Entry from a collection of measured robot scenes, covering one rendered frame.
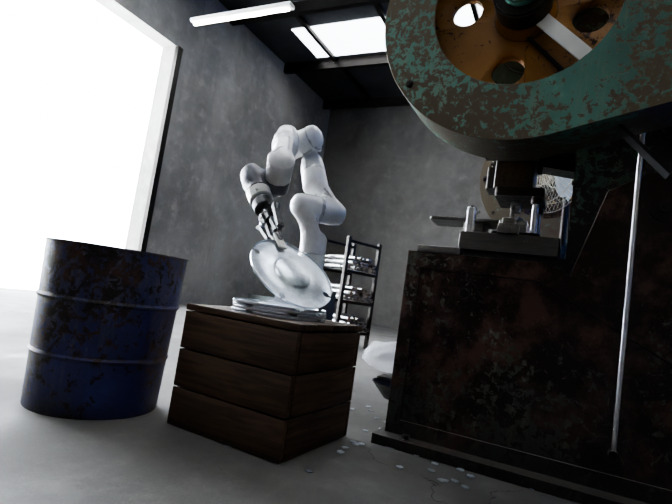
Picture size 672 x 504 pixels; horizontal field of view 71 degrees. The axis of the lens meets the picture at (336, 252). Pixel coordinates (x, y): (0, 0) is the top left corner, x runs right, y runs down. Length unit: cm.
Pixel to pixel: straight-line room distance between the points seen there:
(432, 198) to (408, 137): 133
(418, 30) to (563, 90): 48
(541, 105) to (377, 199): 794
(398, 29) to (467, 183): 732
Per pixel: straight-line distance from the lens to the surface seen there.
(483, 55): 161
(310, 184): 205
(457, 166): 900
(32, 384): 160
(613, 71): 146
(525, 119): 142
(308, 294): 145
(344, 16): 741
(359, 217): 932
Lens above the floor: 44
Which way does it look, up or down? 5 degrees up
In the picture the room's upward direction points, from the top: 8 degrees clockwise
